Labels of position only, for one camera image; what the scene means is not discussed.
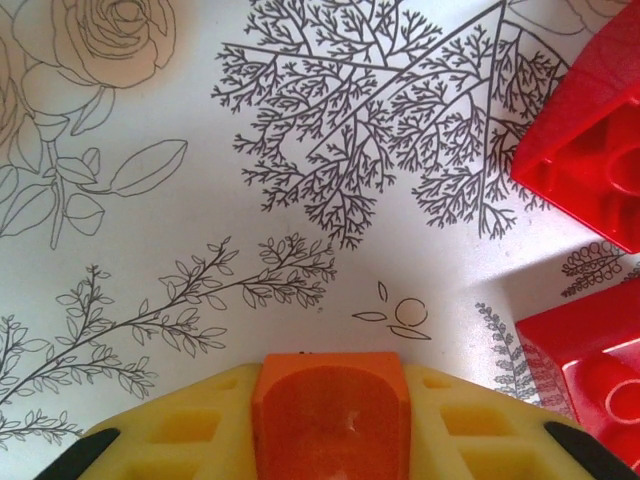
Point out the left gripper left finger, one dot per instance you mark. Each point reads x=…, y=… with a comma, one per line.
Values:
x=165, y=440

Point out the floral patterned table cover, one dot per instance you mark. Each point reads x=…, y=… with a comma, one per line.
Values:
x=200, y=225

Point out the orange lego brick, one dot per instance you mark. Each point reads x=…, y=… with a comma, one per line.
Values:
x=330, y=425

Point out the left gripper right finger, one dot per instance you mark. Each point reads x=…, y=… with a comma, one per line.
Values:
x=480, y=445

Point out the red lego brick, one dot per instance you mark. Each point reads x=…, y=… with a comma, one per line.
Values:
x=575, y=125
x=600, y=370

